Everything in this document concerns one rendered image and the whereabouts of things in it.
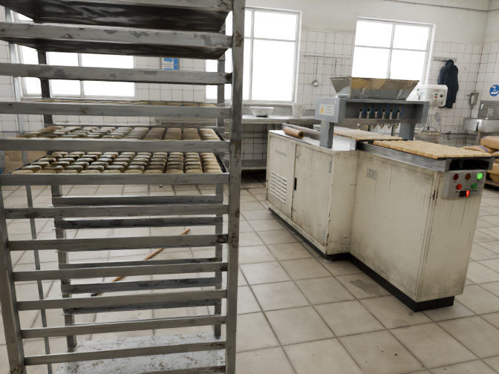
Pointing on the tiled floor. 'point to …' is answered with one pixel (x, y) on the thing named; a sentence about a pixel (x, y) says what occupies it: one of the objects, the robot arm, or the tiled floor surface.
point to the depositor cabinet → (312, 191)
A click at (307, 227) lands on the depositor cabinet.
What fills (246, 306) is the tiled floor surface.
